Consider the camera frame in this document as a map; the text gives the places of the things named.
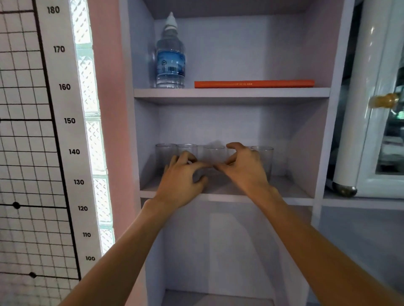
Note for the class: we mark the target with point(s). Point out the person's left thumb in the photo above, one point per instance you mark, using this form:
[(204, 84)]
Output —
[(202, 182)]

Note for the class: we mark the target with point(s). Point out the clear drinking glass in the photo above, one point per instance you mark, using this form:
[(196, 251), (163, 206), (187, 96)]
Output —
[(265, 159), (189, 149), (164, 154), (214, 154)]

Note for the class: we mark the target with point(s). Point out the glass block window column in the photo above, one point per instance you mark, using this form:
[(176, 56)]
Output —
[(94, 145)]

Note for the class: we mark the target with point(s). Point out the white glass-door cabinet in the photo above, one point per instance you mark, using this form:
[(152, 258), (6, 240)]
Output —
[(359, 94)]

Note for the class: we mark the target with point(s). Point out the person's right forearm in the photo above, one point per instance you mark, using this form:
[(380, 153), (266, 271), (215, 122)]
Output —
[(315, 252)]

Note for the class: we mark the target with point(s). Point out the gold cabinet knob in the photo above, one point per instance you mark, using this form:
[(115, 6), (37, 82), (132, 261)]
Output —
[(383, 101)]

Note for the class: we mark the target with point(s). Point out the thin orange book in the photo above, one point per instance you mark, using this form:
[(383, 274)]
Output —
[(252, 84)]

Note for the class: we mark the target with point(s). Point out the pale lilac low cabinet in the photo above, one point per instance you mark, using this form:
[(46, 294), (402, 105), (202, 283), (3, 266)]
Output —
[(359, 233)]

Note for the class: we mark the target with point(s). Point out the white height chart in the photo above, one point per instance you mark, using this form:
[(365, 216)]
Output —
[(68, 135)]

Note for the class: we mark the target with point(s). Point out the person's right thumb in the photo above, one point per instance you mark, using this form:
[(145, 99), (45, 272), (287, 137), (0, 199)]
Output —
[(223, 167)]

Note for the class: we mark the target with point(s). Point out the person's right hand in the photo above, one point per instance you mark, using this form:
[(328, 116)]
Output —
[(249, 173)]

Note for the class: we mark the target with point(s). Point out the pale lilac shelf unit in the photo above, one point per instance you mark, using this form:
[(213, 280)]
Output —
[(233, 94)]

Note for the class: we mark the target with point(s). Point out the person's left hand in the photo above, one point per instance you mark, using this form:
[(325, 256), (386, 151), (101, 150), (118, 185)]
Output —
[(176, 186)]

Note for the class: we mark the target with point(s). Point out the clear plastic water bottle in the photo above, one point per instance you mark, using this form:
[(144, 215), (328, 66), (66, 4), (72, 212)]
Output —
[(170, 60)]

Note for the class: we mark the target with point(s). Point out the metal cabinet foot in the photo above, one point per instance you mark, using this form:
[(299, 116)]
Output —
[(345, 189)]

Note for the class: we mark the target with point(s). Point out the person's left middle finger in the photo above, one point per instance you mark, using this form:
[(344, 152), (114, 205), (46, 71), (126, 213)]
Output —
[(186, 156)]

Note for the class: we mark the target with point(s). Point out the person's left forearm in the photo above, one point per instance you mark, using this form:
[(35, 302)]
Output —
[(126, 255)]

